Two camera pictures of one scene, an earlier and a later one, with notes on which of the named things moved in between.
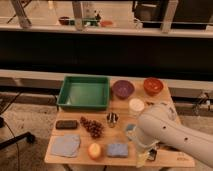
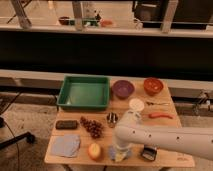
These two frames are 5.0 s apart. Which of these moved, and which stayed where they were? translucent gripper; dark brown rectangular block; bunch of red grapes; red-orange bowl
Moved: translucent gripper
Stayed: red-orange bowl; bunch of red grapes; dark brown rectangular block
